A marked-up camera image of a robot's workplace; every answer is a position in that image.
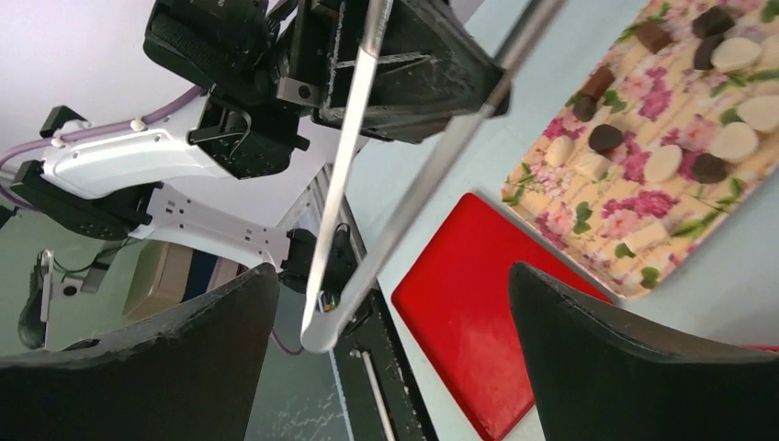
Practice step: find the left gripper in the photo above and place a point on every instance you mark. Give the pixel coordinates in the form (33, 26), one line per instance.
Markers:
(429, 68)

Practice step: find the metal tongs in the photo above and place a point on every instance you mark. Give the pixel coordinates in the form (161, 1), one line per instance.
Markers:
(389, 192)

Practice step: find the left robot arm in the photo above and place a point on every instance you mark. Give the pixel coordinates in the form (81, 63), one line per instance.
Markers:
(113, 182)

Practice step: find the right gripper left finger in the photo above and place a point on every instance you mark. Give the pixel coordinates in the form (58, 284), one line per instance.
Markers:
(188, 373)

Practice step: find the floral tray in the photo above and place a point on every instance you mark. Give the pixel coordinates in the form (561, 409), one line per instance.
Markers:
(671, 132)

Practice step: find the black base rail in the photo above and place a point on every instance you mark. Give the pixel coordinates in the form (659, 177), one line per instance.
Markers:
(382, 397)

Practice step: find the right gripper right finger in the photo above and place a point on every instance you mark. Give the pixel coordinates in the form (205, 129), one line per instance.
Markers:
(599, 372)

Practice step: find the red box lid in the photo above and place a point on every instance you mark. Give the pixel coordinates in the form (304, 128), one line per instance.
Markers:
(454, 300)

